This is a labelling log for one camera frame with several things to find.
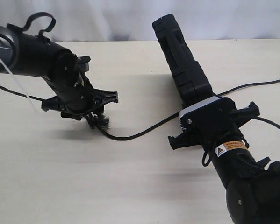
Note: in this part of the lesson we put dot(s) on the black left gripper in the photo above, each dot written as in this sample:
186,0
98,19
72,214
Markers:
79,101

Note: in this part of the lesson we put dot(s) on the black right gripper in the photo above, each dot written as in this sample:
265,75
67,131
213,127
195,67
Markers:
209,140

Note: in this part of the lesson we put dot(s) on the black plastic carrying case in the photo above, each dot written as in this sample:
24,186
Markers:
190,80

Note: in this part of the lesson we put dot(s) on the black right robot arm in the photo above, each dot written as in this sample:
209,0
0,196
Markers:
252,187

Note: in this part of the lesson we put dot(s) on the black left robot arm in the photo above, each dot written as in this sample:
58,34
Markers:
62,70

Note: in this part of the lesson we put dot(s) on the white backdrop curtain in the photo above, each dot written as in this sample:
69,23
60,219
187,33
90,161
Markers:
131,20

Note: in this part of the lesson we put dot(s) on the white zip tie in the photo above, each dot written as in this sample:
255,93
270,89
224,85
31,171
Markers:
25,93

